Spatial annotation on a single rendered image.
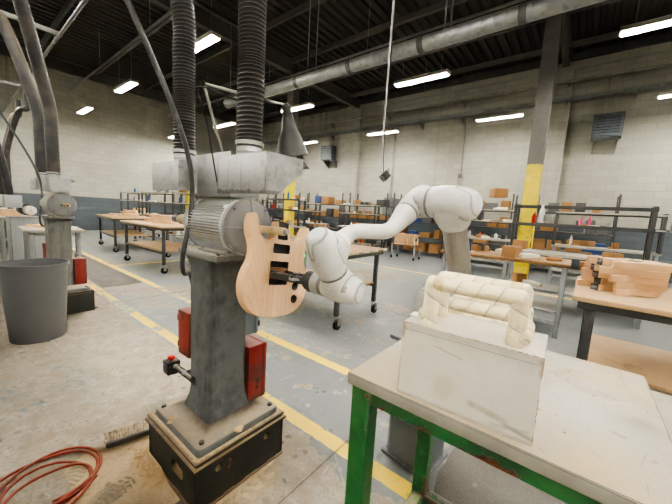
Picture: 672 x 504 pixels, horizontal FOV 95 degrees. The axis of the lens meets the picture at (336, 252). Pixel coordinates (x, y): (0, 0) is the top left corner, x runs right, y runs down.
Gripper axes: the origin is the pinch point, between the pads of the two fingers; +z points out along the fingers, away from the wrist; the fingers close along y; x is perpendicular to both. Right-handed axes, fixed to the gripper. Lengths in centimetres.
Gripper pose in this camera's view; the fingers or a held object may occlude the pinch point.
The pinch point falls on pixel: (279, 273)
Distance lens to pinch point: 130.9
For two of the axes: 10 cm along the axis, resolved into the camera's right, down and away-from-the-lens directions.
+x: 1.3, -9.9, -0.2
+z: -7.8, -1.1, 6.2
